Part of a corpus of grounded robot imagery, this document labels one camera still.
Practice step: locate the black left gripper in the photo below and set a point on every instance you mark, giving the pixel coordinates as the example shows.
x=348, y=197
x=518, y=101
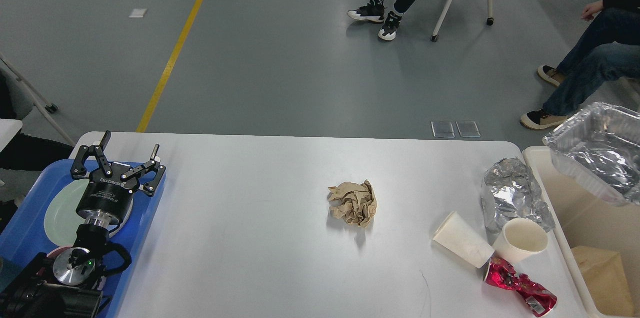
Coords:
x=106, y=198

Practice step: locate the green plate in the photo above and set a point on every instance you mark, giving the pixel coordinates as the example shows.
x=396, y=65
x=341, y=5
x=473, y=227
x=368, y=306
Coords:
x=61, y=220

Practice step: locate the pink mug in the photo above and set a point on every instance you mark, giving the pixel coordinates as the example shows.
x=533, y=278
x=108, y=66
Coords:
x=56, y=252

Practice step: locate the aluminium foil tray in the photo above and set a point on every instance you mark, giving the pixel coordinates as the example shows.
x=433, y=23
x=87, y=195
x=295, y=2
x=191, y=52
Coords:
x=599, y=147

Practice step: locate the brown paper bag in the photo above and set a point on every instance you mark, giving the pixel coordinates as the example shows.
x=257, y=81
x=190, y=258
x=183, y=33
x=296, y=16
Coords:
x=604, y=276

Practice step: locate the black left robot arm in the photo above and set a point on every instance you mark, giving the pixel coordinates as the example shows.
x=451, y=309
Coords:
x=70, y=249

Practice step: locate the pink plate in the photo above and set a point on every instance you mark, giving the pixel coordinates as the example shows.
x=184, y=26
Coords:
x=114, y=229

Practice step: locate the seated person in black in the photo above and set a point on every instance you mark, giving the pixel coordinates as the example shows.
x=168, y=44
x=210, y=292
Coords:
x=32, y=154

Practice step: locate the blue plastic tray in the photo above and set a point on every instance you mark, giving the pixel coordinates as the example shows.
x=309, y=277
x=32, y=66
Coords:
x=24, y=235

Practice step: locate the white paper on floor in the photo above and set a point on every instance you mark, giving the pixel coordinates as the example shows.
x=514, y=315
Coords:
x=137, y=13

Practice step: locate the crumpled brown paper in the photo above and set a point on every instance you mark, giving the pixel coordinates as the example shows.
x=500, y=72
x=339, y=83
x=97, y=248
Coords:
x=357, y=203

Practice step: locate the floor socket plate left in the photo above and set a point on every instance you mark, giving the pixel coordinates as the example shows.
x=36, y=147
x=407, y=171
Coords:
x=442, y=129

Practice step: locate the floor socket plate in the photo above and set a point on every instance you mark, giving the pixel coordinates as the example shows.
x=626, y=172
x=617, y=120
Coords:
x=442, y=129
x=468, y=129

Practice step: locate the floor socket plate right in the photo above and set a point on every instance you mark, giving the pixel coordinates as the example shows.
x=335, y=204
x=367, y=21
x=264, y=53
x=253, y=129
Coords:
x=468, y=129

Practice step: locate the upright white paper cup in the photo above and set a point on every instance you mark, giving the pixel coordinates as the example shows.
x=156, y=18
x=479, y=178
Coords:
x=519, y=239

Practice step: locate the red foil wrapper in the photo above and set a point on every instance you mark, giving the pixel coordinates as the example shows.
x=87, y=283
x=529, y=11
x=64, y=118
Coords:
x=501, y=274

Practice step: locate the beige plastic bin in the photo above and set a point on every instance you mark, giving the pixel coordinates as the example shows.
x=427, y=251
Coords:
x=582, y=220

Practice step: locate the person in blue jeans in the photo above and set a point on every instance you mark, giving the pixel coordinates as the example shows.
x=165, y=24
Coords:
x=607, y=51

